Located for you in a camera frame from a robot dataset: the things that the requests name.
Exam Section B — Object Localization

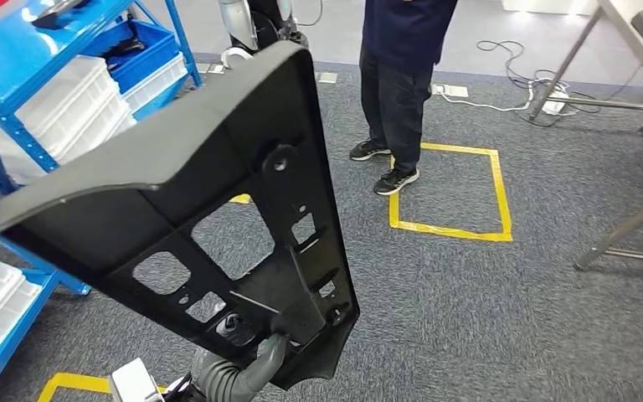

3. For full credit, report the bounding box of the large black plastic plate bracket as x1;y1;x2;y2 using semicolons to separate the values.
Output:
0;41;362;390

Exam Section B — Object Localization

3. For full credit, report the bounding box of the person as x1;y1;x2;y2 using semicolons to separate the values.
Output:
349;0;460;197

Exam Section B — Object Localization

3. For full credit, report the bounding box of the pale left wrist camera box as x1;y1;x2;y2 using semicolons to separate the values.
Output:
105;358;166;402

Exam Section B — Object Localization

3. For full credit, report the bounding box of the blue plastic bin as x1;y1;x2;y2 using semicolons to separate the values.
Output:
83;21;183;95

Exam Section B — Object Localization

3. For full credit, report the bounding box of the white and black robot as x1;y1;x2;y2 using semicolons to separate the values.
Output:
219;0;310;70

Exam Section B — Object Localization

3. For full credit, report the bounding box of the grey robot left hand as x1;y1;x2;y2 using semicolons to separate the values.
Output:
242;332;291;394

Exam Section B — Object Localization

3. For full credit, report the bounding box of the white power strip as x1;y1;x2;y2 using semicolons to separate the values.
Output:
540;88;570;116

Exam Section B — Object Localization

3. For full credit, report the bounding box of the yellow floor tape square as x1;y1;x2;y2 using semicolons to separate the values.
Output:
388;142;515;244

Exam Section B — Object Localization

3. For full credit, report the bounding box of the black floor cable bundle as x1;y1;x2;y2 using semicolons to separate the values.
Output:
476;39;643;129

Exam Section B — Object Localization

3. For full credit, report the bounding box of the flat black plastic part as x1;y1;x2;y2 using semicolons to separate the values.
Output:
30;0;94;30

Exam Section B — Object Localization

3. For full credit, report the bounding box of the white floor cable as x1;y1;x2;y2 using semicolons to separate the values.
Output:
438;83;536;114

